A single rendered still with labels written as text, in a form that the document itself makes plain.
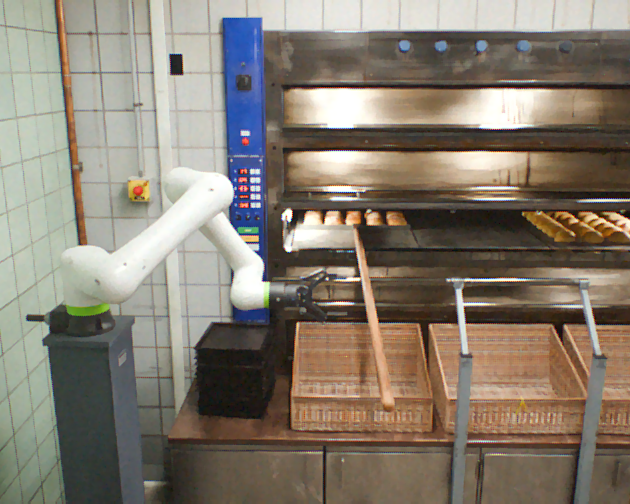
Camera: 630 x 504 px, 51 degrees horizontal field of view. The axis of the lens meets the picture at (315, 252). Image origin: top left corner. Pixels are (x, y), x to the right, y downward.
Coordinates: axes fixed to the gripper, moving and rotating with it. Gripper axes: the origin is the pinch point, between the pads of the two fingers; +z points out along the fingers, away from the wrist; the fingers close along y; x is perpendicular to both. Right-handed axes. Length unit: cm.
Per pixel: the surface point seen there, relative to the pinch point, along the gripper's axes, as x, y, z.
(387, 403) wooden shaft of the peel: 80, -1, 8
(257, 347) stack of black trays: -26, 31, -33
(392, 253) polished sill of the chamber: -60, 1, 23
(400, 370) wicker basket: -52, 53, 28
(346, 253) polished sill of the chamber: -61, 1, 3
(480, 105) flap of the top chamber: -60, -63, 57
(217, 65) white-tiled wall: -60, -78, -52
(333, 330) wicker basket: -57, 36, -2
